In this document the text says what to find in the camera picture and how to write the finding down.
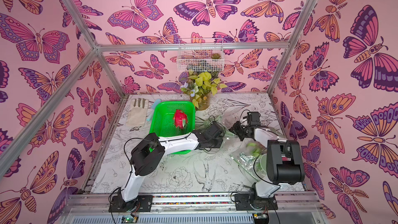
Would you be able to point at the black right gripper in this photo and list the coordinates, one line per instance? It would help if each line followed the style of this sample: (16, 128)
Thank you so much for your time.
(241, 131)

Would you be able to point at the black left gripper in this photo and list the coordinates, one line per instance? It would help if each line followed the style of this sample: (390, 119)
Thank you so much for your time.
(220, 140)

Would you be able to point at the clear zip-top bag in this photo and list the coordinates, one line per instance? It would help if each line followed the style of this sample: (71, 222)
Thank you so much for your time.
(201, 124)

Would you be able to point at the red dragon fruit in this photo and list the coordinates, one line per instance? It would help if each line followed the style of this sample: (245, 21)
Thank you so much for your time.
(180, 119)

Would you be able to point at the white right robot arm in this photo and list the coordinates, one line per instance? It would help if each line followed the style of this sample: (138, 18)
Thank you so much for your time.
(270, 159)

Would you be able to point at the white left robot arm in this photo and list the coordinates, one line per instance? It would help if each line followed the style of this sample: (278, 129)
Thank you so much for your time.
(146, 156)

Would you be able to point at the green plastic basket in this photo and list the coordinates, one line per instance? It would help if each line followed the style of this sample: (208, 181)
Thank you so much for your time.
(171, 121)

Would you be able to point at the potted green leafy plant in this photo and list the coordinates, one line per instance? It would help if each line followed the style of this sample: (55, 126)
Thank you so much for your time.
(200, 86)

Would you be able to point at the beige green work glove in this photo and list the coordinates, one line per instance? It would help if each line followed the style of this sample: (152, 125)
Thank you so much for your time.
(138, 112)

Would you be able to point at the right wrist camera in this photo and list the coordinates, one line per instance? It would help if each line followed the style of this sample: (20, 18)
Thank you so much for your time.
(253, 119)

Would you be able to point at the white wire wall basket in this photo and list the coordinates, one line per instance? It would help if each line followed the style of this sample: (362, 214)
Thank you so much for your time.
(200, 55)

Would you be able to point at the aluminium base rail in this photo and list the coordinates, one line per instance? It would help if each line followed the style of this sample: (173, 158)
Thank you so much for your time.
(206, 208)

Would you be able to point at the aluminium frame post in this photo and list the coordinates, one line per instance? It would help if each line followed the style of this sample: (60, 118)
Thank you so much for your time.
(85, 31)

